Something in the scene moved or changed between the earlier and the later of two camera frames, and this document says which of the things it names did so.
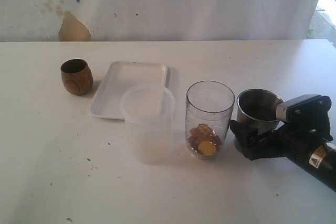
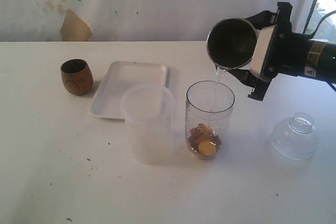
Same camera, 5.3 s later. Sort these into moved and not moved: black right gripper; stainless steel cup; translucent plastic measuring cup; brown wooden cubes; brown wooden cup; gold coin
Moved: stainless steel cup; black right gripper
Not moved: brown wooden cubes; brown wooden cup; gold coin; translucent plastic measuring cup
